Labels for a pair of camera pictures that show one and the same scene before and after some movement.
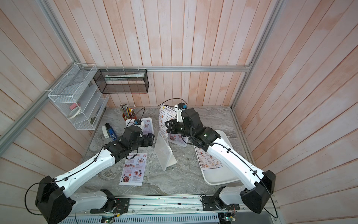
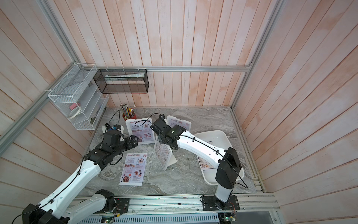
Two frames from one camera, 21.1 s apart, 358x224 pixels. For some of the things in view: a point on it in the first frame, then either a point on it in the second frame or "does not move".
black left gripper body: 145,142 -> 134,143
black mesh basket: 122,81 does not move
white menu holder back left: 147,125 does not move
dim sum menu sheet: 166,115 -> 163,152
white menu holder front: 163,152 does not move
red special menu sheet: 134,170 does not move
